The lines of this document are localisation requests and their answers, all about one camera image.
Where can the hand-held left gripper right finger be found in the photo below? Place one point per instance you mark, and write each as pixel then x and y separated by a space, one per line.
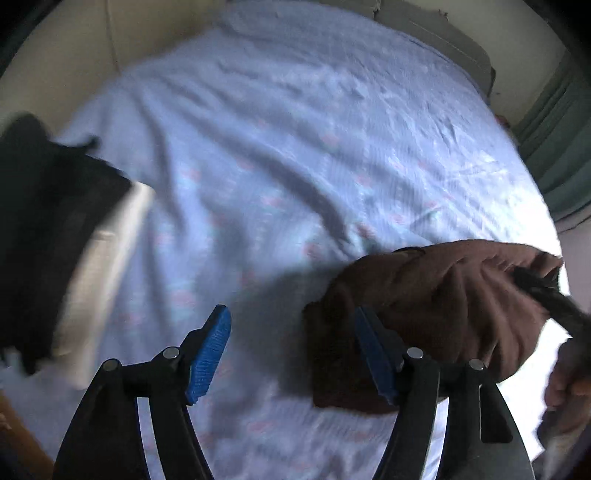
pixel 373 355

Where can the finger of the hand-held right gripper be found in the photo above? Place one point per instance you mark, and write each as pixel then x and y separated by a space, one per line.
pixel 549 297

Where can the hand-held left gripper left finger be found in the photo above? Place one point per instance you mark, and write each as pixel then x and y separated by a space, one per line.
pixel 208 357

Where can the brown pants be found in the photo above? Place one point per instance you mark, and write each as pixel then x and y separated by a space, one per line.
pixel 443 300

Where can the person's right hand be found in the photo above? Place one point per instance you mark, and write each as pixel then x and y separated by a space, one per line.
pixel 569 374

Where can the green curtain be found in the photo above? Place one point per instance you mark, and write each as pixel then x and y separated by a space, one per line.
pixel 561 138

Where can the black garment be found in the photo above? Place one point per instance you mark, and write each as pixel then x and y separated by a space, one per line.
pixel 44 230

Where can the light blue printed bed sheet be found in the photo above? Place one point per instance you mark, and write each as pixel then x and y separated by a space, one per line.
pixel 295 152

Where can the grey headboard cushion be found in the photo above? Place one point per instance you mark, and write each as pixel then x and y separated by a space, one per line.
pixel 443 46

